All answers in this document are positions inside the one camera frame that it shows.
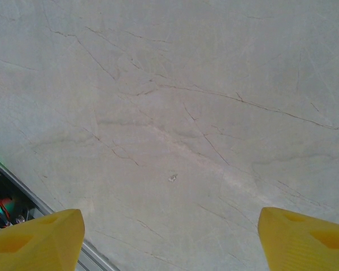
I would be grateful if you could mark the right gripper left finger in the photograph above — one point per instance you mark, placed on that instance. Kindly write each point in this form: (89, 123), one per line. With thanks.
(39, 240)

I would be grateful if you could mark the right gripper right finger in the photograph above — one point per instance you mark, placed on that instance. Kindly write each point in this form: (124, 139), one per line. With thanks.
(299, 242)

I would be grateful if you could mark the long aluminium base rail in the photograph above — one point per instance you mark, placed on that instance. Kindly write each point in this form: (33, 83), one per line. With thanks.
(87, 261)

